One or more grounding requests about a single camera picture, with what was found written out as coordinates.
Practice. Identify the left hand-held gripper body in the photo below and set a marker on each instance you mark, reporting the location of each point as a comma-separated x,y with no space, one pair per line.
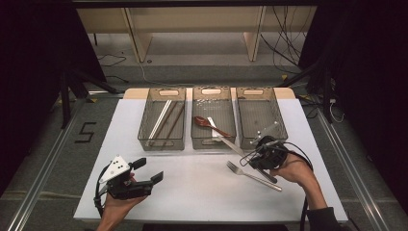
128,191

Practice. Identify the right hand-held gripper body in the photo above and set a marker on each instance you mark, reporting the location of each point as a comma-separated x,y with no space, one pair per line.
271,155

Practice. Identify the smoky clear plastic bin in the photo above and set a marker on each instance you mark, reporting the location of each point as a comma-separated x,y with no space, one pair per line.
256,112
146,128
213,109

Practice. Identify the white ceramic spoon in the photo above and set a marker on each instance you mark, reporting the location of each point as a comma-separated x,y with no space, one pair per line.
212,122

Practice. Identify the brown wooden spoon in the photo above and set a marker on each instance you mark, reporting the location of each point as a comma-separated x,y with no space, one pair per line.
200,121

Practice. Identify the person's left hand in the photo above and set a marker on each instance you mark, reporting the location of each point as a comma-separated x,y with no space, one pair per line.
120,208

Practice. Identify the person's right hand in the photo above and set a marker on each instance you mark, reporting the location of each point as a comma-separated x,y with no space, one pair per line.
295,170

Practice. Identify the white table sheet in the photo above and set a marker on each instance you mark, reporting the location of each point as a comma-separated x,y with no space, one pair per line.
192,199

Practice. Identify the black metal stand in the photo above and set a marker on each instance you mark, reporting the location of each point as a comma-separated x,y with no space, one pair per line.
327,96
65,99

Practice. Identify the black curtain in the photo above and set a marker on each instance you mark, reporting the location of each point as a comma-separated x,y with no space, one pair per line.
375,80
29,80

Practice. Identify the beige wooden desk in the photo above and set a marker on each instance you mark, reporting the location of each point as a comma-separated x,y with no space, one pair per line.
192,19

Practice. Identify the aluminium floor rail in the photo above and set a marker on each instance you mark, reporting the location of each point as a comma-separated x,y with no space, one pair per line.
38,186
352,173

